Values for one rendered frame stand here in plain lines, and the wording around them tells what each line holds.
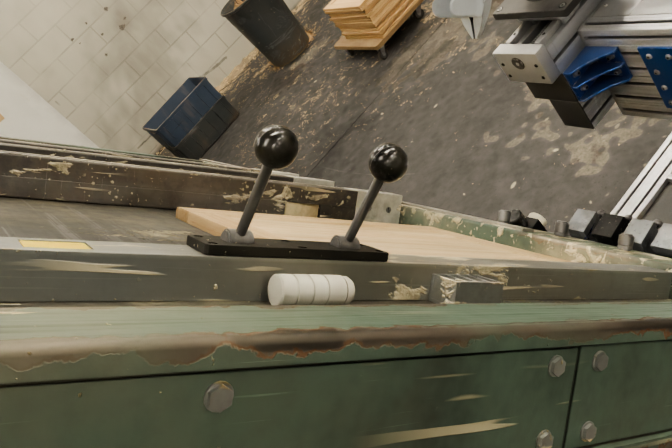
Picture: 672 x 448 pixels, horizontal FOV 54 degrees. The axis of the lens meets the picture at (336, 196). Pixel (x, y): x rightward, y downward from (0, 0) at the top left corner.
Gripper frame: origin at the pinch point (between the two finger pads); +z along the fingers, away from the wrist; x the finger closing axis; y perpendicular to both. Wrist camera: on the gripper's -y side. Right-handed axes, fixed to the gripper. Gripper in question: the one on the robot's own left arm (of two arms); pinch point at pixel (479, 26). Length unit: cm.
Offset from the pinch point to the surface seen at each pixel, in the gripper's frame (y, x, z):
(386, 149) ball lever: 27.2, 18.3, 4.6
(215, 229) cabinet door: 36.4, -20.2, 20.0
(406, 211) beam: -13, -50, 44
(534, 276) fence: 8.3, 13.8, 28.3
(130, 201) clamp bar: 43, -47, 19
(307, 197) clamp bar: 10, -50, 32
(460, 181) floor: -107, -163, 96
